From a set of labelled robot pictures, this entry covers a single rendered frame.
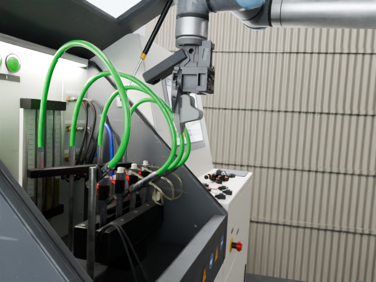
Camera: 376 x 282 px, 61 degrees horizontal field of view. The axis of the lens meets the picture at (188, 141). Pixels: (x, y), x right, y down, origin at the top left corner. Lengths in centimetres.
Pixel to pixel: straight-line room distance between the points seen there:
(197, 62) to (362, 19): 34
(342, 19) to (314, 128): 192
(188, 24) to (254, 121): 194
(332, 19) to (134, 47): 69
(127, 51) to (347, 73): 189
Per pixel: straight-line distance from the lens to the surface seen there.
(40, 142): 94
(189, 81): 72
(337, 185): 274
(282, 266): 288
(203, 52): 72
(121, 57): 122
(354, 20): 78
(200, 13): 74
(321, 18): 78
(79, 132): 120
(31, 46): 100
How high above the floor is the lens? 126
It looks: 4 degrees down
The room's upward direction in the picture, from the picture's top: 3 degrees clockwise
